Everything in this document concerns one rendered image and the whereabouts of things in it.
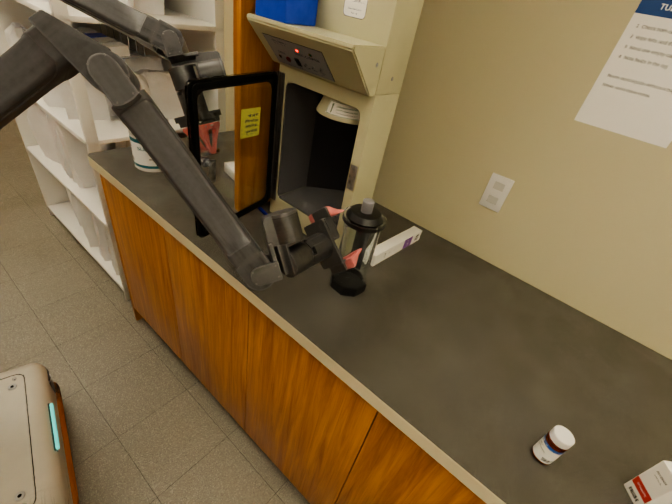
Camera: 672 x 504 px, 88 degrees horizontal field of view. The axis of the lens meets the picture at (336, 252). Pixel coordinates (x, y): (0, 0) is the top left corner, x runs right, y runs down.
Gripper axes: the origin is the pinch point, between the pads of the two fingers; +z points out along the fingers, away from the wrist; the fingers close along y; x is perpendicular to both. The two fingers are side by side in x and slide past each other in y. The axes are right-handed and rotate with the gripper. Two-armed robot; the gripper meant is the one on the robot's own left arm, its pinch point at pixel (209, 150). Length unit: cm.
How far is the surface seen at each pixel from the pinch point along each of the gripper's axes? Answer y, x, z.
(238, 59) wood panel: -5.6, -14.2, -19.5
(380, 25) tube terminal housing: -44, -16, -18
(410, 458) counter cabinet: -53, 19, 69
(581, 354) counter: -85, -23, 68
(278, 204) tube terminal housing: 1.2, -21.5, 22.8
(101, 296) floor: 137, -9, 69
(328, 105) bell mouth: -25.6, -21.0, -4.2
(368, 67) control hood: -42.9, -10.8, -10.2
